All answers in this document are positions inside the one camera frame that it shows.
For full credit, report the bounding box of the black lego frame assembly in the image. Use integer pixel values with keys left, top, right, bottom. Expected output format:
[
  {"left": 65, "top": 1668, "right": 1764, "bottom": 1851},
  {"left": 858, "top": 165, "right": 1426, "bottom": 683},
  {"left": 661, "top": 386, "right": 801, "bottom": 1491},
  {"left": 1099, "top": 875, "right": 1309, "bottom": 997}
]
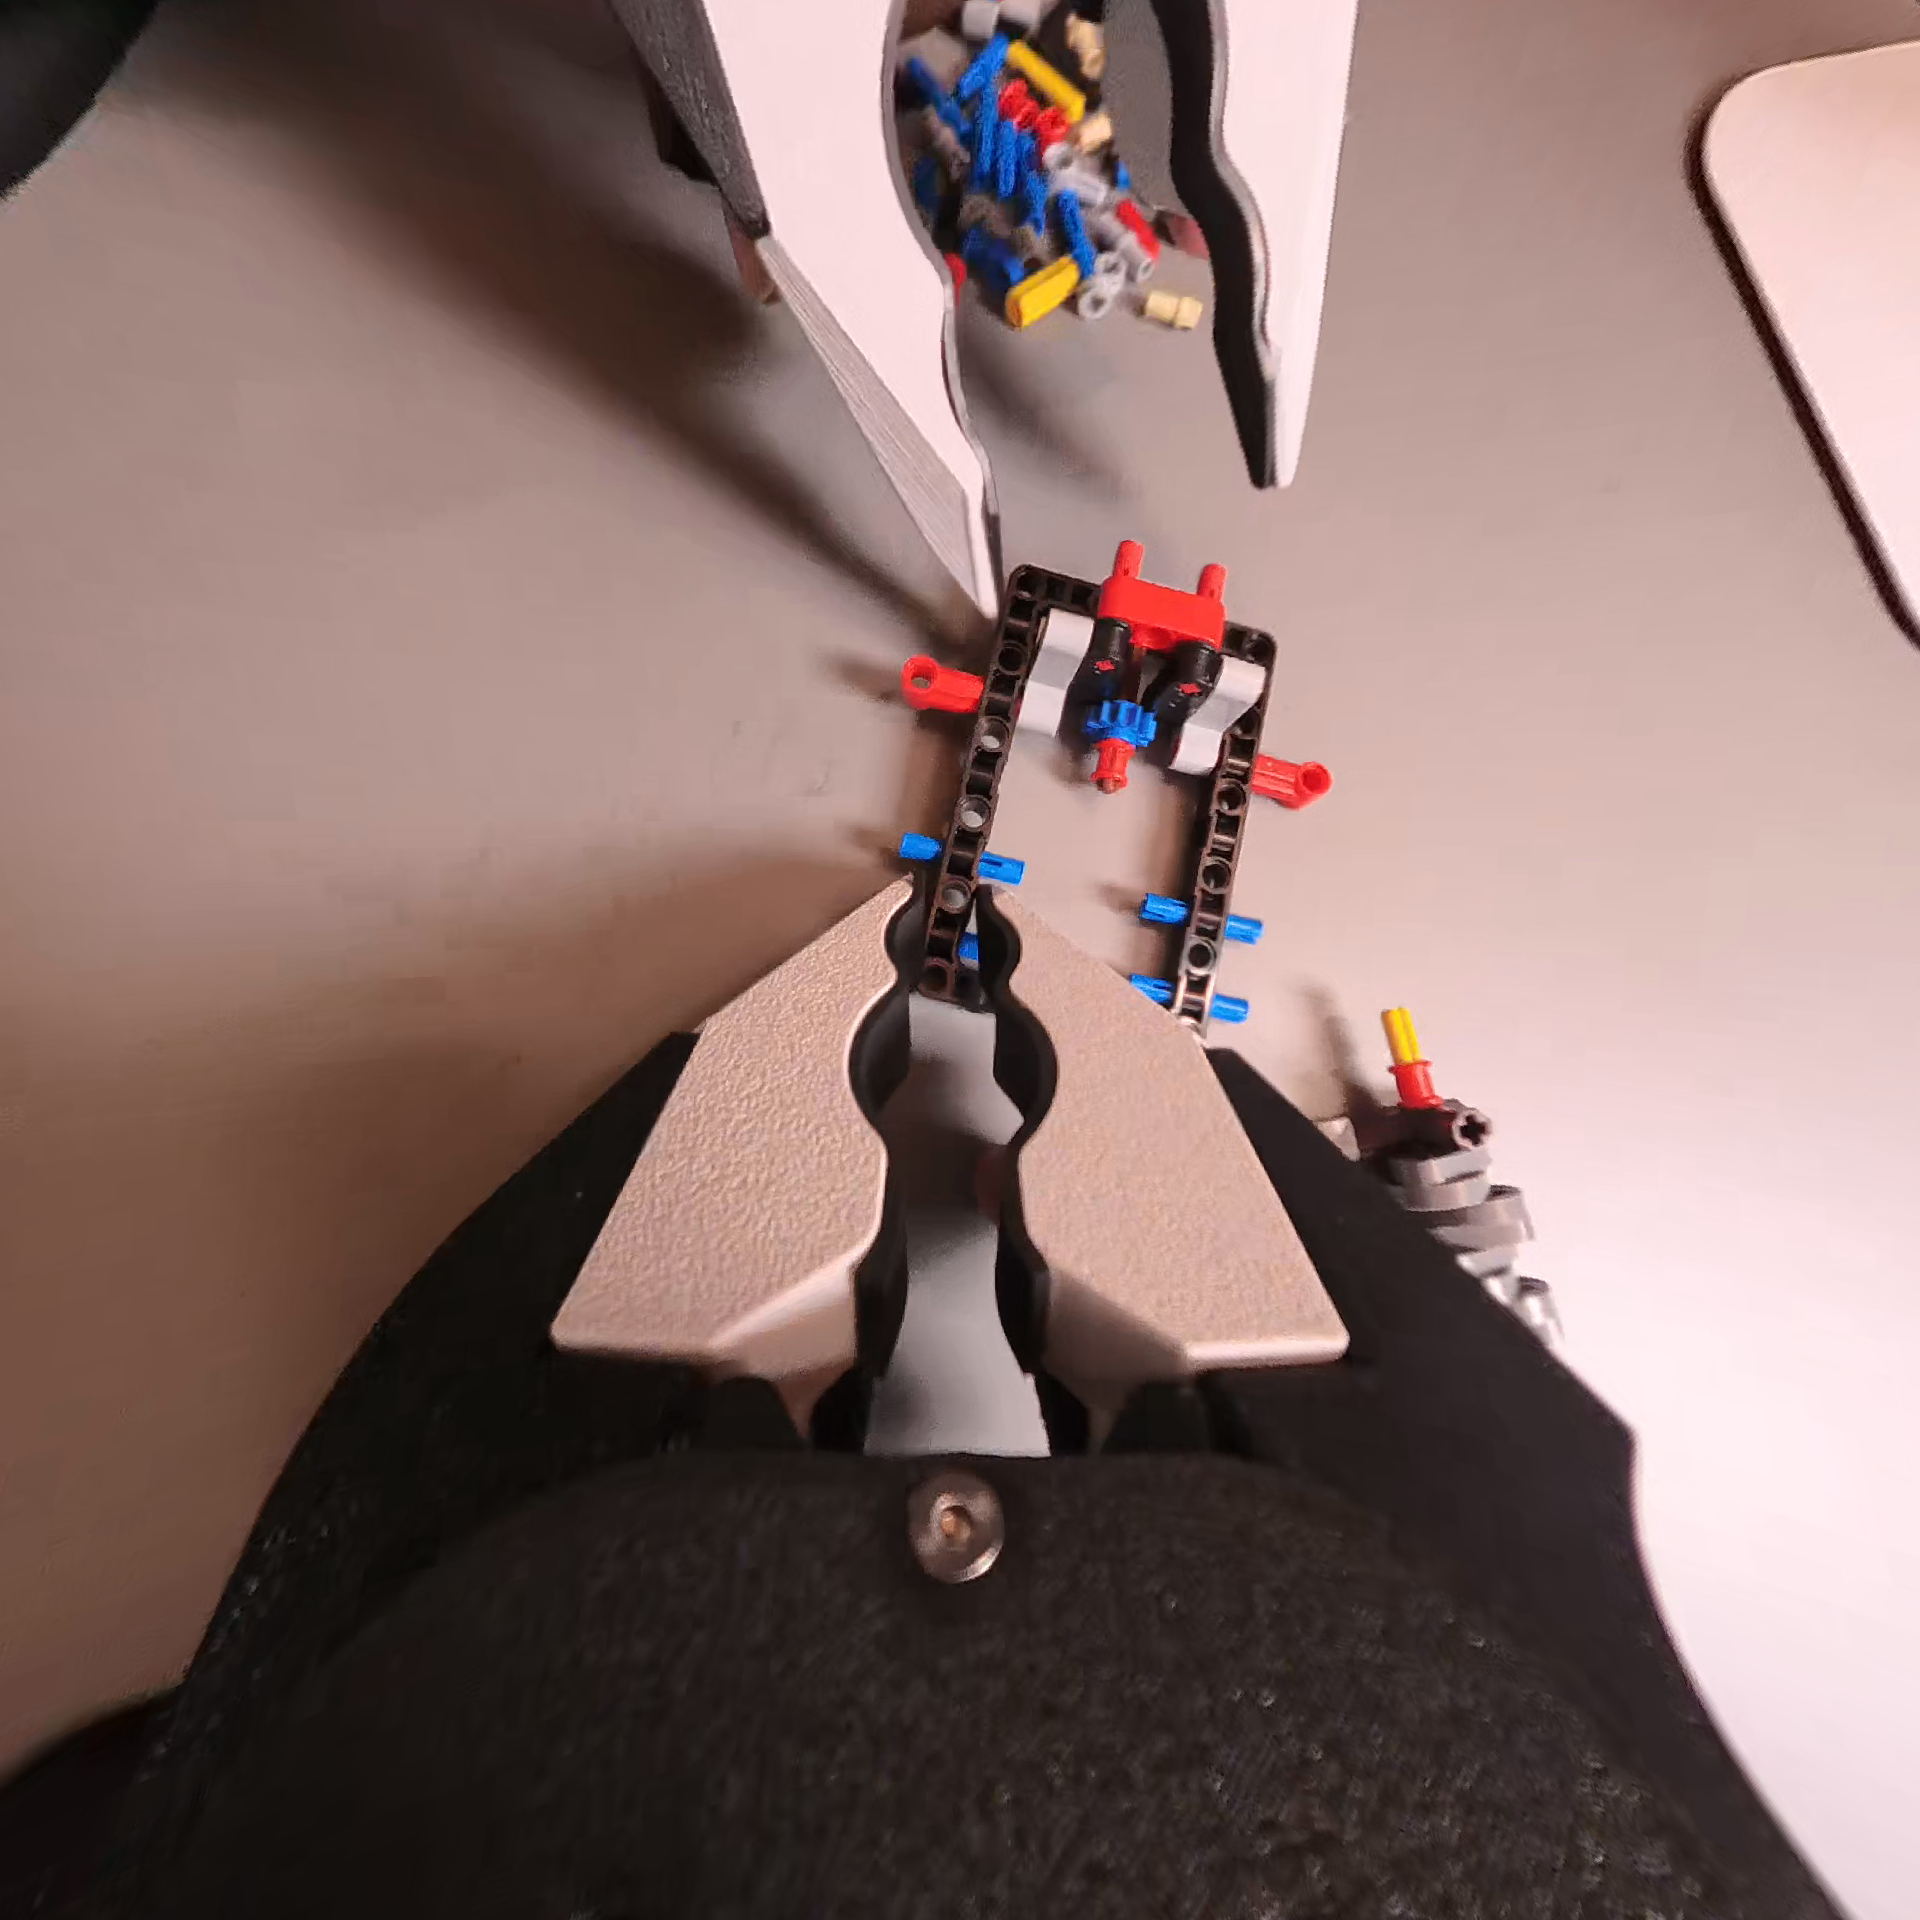
[{"left": 894, "top": 537, "right": 1333, "bottom": 1038}]

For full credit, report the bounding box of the pile of small lego pieces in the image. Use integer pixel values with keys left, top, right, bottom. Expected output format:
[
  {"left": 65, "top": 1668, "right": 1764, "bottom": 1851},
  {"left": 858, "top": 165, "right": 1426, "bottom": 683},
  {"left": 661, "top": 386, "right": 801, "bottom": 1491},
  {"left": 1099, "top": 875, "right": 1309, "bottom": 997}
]
[{"left": 894, "top": 0, "right": 1207, "bottom": 331}]

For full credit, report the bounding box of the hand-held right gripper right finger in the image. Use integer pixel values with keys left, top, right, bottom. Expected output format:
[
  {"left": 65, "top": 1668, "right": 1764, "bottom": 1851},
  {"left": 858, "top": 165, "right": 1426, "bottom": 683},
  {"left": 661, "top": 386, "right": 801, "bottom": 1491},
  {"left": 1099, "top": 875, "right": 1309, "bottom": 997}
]
[{"left": 977, "top": 885, "right": 1349, "bottom": 1452}]

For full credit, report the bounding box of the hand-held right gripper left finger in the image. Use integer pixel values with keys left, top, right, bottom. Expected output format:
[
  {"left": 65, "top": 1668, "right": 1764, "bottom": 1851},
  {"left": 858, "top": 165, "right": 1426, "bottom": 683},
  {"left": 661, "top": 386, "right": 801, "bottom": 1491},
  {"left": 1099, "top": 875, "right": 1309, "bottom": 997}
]
[{"left": 551, "top": 878, "right": 920, "bottom": 1450}]

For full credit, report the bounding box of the grey lego gears yellow axle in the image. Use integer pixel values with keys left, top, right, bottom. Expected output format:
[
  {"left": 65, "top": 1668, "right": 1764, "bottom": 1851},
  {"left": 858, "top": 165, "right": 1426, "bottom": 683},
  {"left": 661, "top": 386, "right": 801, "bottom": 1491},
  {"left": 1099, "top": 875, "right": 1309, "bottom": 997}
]
[{"left": 1319, "top": 1004, "right": 1562, "bottom": 1345}]

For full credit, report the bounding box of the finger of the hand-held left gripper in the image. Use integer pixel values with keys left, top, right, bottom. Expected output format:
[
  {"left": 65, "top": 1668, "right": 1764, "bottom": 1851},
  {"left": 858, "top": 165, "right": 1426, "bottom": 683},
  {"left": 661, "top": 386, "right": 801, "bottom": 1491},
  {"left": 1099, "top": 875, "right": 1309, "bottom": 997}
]
[
  {"left": 702, "top": 0, "right": 1005, "bottom": 621},
  {"left": 1100, "top": 0, "right": 1359, "bottom": 493}
]

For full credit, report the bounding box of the dark knit cloth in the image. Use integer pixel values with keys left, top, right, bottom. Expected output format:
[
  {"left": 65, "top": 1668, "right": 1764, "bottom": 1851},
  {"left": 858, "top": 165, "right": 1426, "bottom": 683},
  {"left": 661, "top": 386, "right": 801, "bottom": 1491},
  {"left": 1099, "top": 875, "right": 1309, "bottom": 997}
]
[{"left": 0, "top": 0, "right": 160, "bottom": 199}]

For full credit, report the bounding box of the white book stand base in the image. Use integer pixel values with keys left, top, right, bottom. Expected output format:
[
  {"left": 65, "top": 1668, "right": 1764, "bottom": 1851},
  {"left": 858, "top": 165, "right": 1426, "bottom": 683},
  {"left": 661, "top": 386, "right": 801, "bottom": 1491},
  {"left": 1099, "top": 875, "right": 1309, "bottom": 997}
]
[{"left": 1693, "top": 40, "right": 1920, "bottom": 650}]

